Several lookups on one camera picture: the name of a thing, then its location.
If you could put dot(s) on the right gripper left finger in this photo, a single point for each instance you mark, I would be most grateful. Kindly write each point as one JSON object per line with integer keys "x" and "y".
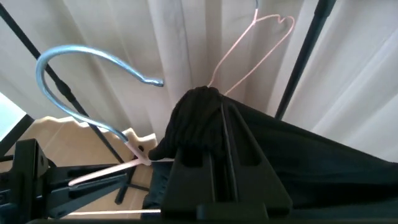
{"x": 186, "y": 186}

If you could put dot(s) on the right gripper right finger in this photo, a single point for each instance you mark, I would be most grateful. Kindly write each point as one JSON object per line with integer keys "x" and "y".
{"x": 264, "y": 189}

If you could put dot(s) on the beige curtain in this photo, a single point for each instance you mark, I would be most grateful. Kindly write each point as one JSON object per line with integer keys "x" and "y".
{"x": 186, "y": 31}

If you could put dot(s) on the black shorts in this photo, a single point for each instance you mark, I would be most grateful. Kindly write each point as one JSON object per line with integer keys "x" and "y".
{"x": 311, "y": 161}

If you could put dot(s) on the black clothes rack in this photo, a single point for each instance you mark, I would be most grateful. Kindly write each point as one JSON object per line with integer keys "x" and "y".
{"x": 301, "y": 62}

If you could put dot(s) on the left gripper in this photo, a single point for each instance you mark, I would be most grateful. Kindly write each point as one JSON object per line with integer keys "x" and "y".
{"x": 31, "y": 180}

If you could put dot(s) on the pink clothes hanger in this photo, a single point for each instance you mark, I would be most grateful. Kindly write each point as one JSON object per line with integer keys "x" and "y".
{"x": 39, "y": 74}
{"x": 255, "y": 15}

